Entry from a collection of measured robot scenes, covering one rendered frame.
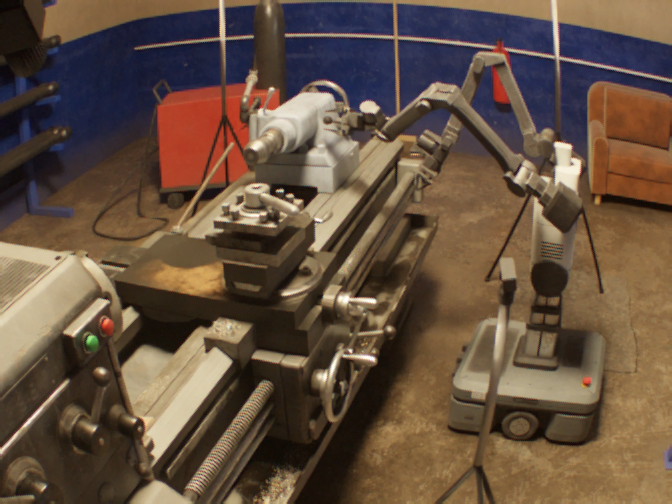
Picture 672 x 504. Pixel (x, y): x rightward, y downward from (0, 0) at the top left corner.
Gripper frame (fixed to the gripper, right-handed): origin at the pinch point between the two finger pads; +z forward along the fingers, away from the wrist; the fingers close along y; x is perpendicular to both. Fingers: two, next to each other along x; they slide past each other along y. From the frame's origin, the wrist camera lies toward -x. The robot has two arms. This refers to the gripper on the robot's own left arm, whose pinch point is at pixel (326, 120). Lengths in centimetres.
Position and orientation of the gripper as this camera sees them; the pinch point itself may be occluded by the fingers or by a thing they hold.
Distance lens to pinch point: 259.2
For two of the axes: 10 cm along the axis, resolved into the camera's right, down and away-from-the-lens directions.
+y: -0.7, 9.9, 1.4
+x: 3.1, -1.1, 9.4
